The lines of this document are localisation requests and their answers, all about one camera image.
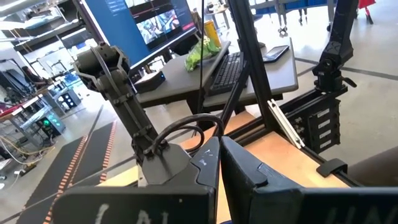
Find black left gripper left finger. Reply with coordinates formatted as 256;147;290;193
52;136;221;224

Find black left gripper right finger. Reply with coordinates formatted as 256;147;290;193
220;136;398;224

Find black floor mat orange stripes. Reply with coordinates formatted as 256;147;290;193
67;120;118;190
15;135;90;224

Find small black box computer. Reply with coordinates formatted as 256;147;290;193
133;70;167;95

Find black controller box stack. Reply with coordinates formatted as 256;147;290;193
285;91;342;156

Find black keyboard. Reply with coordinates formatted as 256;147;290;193
205;51;249;97

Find green snack bag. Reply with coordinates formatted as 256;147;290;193
184;35;222;73

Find computer case with white lights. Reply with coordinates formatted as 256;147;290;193
57;89;83;110

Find computer case with green light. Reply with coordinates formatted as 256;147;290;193
39;112;67;138

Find grey desk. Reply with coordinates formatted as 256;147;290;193
136;36;300;113

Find monitor with blue screen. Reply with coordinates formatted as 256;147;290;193
83;0;199;70

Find long workbench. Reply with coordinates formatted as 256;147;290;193
0;86;84;147

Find black smartphone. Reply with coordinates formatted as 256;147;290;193
262;44;291;64

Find grey metal shelf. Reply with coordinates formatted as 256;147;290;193
0;0;86;54

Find blue cart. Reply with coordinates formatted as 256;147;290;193
248;0;338;34

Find red object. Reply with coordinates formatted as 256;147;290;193
357;0;377;25

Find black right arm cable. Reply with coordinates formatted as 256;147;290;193
151;113;225;156

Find black frame clamp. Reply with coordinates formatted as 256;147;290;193
316;157;349;179

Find white metal bracket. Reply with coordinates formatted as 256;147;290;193
266;98;306;150

